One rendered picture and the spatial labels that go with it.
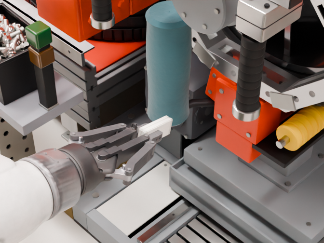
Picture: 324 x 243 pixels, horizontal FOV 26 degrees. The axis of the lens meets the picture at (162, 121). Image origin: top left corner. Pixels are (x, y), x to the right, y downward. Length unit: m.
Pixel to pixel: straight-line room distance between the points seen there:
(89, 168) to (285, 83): 0.52
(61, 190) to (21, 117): 0.63
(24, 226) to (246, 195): 0.88
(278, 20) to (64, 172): 0.36
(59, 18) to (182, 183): 0.53
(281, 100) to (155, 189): 0.63
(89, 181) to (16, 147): 0.89
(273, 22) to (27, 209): 0.41
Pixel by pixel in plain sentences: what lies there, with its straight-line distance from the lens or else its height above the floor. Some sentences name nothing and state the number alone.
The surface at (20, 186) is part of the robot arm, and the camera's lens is 0.90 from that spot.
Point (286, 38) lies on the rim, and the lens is 1.43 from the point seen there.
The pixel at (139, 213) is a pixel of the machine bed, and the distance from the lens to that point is 1.83.
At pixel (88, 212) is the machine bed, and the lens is 1.84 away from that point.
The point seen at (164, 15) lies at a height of 0.74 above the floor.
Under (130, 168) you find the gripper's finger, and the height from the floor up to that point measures 0.75.
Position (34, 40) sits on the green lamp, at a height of 0.64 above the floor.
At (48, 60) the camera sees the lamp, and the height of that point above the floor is 0.58.
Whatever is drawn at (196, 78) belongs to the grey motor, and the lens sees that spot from 1.70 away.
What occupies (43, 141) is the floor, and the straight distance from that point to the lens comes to 2.15.
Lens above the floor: 1.48
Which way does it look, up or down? 43 degrees down
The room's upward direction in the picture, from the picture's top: straight up
